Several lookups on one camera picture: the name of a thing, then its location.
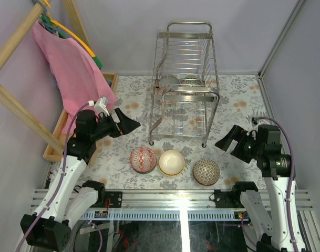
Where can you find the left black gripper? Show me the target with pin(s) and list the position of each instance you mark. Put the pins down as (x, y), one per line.
(116, 126)

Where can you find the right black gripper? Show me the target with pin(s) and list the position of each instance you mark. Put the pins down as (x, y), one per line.
(236, 133)

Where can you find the brown patterned bowl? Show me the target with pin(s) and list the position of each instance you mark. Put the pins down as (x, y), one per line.
(206, 172)

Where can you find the blue patterned bowl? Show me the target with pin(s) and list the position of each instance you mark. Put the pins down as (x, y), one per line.
(191, 82)

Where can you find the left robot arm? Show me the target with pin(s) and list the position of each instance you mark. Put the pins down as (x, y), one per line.
(51, 223)

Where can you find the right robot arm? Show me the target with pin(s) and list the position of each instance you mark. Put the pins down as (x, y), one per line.
(278, 228)

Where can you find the stainless steel dish rack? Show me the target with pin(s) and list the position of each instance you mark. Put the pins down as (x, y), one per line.
(185, 89)

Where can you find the red diamond patterned bowl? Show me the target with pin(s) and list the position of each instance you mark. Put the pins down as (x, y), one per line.
(143, 160)

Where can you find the cream bowl orange rim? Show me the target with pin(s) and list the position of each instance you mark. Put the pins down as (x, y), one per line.
(171, 163)

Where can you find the pink cloth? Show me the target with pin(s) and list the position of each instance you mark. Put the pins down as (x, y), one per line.
(78, 77)

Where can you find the wooden tray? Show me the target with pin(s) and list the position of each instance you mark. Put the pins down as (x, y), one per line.
(50, 153)

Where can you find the yellow plastic hanger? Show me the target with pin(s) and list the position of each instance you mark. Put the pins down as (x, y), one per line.
(78, 33)

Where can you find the green plastic hanger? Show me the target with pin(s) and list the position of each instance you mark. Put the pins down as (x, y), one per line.
(63, 32)

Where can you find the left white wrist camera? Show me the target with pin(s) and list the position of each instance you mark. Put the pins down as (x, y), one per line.
(100, 106)

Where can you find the aluminium rail frame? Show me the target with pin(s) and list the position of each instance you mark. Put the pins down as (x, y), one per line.
(206, 205)

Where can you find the wooden clothes rack frame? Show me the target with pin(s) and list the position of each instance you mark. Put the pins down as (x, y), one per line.
(27, 76)

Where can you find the aluminium corner post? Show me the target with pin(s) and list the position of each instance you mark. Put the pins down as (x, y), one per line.
(287, 26)

